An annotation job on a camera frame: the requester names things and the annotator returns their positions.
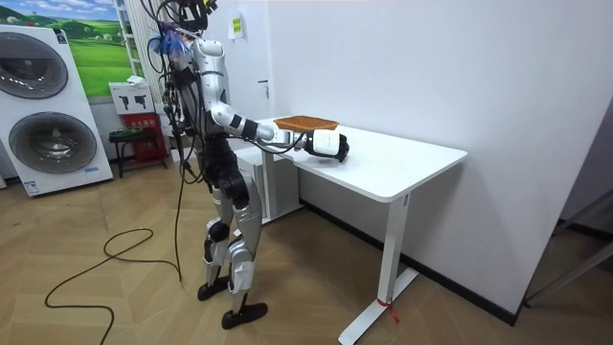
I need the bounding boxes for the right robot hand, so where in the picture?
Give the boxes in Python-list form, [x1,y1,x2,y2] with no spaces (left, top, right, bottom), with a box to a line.
[304,128,352,164]

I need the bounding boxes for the white washing machine tower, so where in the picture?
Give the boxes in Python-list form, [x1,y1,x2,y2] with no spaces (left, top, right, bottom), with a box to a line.
[0,23,115,198]

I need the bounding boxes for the black floor cable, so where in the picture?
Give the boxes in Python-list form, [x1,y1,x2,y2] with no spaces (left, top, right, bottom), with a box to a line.
[43,160,189,345]

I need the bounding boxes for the white desk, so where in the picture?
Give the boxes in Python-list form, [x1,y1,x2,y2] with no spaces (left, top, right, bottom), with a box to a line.
[248,116,469,345]

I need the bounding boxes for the cable bundle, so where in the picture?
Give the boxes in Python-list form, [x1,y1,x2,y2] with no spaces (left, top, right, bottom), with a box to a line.
[139,0,219,59]

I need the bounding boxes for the robot legs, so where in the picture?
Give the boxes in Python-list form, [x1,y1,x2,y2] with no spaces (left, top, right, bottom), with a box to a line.
[196,168,270,332]

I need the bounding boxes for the red cabinet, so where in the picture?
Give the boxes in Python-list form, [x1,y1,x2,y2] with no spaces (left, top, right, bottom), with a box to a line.
[120,112,170,164]

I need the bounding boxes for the brown woven tray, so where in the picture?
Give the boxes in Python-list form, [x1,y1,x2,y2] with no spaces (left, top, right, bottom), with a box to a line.
[273,115,340,134]

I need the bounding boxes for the grey metal frame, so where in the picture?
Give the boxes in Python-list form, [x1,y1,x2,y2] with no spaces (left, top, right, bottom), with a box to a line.
[523,187,613,309]

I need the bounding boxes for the red strap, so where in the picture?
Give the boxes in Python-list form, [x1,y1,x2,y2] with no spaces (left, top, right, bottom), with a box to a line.
[376,297,401,326]

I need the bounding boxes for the robot body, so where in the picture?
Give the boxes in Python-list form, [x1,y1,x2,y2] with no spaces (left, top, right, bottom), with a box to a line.
[160,0,246,194]

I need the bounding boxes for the white low cabinet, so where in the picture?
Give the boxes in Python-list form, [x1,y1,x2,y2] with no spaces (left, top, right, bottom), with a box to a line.
[232,145,305,225]

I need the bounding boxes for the white printed cardboard box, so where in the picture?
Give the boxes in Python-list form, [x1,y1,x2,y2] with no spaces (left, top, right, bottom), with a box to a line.
[108,80,156,117]

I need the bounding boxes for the black stool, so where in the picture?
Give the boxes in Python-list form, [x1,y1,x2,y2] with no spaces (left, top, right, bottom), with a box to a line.
[108,126,170,179]

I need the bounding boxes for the green landscape wall poster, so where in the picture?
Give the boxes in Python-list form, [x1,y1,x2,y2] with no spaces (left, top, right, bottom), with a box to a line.
[0,0,136,102]

